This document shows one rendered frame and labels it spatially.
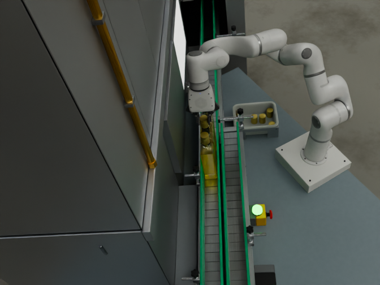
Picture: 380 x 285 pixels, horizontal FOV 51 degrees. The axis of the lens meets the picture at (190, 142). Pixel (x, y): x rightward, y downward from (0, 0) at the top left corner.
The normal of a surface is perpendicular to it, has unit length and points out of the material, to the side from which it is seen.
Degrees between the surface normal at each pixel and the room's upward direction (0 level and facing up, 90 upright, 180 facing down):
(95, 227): 90
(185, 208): 0
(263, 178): 0
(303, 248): 0
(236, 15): 90
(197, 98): 74
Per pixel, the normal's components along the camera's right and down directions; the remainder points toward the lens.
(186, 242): -0.14, -0.62
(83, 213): -0.02, 0.78
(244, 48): -0.75, 0.44
